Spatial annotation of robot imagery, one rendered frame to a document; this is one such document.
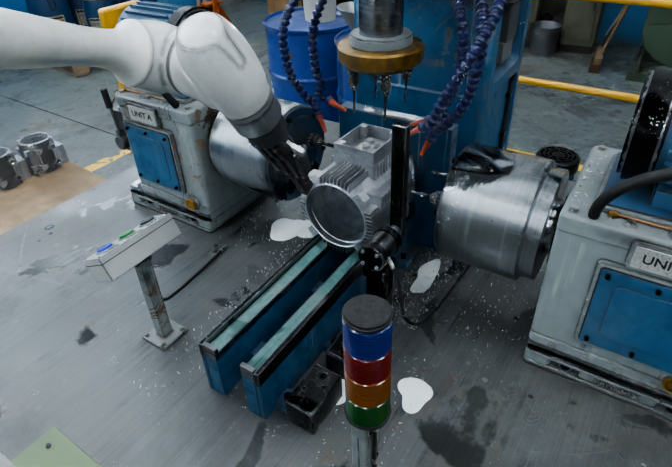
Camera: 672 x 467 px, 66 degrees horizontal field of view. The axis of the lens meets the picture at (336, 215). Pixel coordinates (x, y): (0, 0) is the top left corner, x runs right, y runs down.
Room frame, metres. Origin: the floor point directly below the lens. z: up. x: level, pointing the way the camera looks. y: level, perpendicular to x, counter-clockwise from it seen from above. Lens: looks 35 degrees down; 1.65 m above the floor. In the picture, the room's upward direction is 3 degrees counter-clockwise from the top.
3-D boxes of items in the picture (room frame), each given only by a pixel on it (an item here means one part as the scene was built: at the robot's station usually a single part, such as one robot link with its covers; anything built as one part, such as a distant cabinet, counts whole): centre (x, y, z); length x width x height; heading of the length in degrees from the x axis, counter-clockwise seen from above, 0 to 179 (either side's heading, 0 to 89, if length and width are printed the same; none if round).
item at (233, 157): (1.24, 0.21, 1.04); 0.37 x 0.25 x 0.25; 56
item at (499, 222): (0.86, -0.36, 1.04); 0.41 x 0.25 x 0.25; 56
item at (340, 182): (1.00, -0.05, 1.02); 0.20 x 0.19 x 0.19; 145
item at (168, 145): (1.38, 0.41, 0.99); 0.35 x 0.31 x 0.37; 56
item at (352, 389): (0.43, -0.03, 1.10); 0.06 x 0.06 x 0.04
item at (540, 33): (5.07, -2.11, 0.14); 0.30 x 0.30 x 0.27
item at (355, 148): (1.03, -0.08, 1.11); 0.12 x 0.11 x 0.07; 145
